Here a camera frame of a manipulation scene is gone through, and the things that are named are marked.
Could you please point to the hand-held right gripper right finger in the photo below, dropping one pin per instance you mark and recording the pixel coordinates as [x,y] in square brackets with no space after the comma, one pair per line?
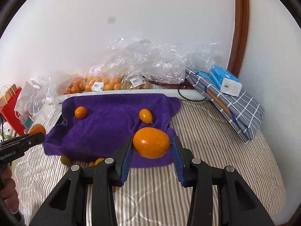
[178,162]

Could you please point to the blue tissue pack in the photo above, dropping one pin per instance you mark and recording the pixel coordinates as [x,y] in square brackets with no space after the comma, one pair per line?
[225,80]

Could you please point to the white plastic bag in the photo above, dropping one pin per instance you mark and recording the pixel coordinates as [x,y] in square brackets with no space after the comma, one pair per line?
[24,101]

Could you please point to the grey checked folded cloth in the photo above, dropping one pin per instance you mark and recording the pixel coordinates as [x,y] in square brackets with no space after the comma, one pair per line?
[235,113]

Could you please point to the large orange mandarin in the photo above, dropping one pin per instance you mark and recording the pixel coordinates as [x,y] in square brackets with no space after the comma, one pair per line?
[151,142]

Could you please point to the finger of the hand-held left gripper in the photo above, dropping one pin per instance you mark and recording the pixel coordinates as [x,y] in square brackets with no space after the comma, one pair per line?
[29,142]

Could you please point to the crumpled clear plastic bag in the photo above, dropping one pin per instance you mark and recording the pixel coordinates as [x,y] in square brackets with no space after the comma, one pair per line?
[169,61]

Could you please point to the small clear plastic bag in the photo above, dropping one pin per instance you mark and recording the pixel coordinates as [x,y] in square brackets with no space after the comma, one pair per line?
[44,90]

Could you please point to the small orange kumquat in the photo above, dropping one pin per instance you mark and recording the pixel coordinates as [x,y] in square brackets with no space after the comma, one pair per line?
[145,115]
[99,161]
[37,129]
[81,112]
[91,164]
[65,160]

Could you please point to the person's left hand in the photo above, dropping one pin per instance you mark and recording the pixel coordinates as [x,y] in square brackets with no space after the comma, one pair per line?
[9,188]

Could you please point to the green white plush toy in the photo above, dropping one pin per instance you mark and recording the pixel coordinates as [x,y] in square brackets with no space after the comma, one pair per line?
[6,133]

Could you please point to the red paper bag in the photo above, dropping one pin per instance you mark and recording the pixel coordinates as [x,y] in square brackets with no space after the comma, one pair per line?
[11,113]

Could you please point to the clear bag of mandarins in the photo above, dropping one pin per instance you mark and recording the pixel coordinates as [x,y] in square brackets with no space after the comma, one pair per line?
[94,83]

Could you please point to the purple towel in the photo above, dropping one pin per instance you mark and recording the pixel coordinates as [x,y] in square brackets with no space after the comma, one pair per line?
[105,127]

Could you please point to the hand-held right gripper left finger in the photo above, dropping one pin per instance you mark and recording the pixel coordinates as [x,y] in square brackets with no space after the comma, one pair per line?
[125,162]

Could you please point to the brown wooden door frame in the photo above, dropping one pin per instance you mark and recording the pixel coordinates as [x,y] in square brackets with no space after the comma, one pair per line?
[241,28]

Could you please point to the clear bag of kumquats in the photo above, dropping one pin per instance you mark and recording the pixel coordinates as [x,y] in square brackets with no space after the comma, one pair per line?
[135,82]

